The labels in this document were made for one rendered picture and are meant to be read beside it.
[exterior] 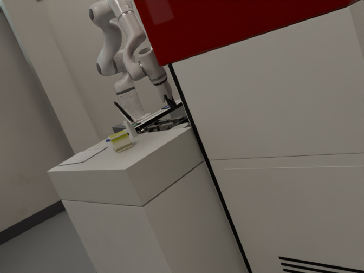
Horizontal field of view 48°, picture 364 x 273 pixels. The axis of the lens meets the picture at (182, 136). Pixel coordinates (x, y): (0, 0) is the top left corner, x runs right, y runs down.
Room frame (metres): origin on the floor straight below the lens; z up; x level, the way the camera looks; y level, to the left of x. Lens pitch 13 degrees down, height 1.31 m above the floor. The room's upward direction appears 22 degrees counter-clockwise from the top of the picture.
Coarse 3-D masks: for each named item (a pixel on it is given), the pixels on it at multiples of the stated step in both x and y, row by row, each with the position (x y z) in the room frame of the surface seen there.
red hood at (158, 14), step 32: (160, 0) 1.47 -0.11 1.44; (192, 0) 1.37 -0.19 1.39; (224, 0) 1.27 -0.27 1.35; (256, 0) 1.19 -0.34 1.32; (288, 0) 1.12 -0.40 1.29; (320, 0) 1.06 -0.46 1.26; (352, 0) 1.03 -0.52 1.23; (160, 32) 1.52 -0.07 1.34; (192, 32) 1.40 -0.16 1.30; (224, 32) 1.31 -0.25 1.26; (256, 32) 1.22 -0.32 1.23; (160, 64) 1.56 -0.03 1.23
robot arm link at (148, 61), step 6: (144, 48) 1.90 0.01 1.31; (150, 48) 1.87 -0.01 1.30; (138, 54) 1.88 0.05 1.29; (144, 54) 1.85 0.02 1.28; (150, 54) 1.85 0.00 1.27; (144, 60) 1.85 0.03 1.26; (150, 60) 1.85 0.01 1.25; (156, 60) 1.87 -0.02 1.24; (144, 66) 1.86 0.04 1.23; (150, 66) 1.86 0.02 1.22; (156, 66) 1.87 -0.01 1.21; (162, 66) 1.90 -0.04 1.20; (144, 72) 1.87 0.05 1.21; (150, 72) 1.87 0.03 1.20; (156, 72) 1.87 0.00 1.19; (162, 72) 1.89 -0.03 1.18; (150, 78) 1.90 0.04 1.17; (156, 78) 1.88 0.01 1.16
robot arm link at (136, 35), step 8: (120, 16) 1.97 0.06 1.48; (128, 16) 1.96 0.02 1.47; (136, 16) 1.99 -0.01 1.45; (120, 24) 1.98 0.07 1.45; (128, 24) 1.95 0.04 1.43; (136, 24) 1.95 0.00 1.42; (128, 32) 1.94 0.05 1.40; (136, 32) 1.93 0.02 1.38; (144, 32) 1.95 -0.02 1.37; (128, 40) 1.92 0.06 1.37; (136, 40) 1.92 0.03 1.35; (144, 40) 1.96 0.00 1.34; (128, 48) 1.91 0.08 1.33; (128, 56) 1.90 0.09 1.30; (128, 64) 1.88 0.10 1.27; (136, 64) 1.88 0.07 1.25; (128, 72) 1.88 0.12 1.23; (136, 72) 1.86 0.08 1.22; (136, 80) 1.89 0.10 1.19
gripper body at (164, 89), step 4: (164, 80) 1.91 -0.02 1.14; (156, 84) 1.91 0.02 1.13; (160, 84) 1.90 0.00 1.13; (164, 84) 1.90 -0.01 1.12; (168, 84) 1.95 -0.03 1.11; (160, 88) 1.90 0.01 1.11; (164, 88) 1.90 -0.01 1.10; (168, 88) 1.93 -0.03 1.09; (160, 92) 1.90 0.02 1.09; (164, 92) 1.90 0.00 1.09; (168, 92) 1.91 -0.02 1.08; (160, 96) 1.91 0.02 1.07; (164, 96) 1.92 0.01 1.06; (168, 96) 1.91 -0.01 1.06; (164, 100) 1.92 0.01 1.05
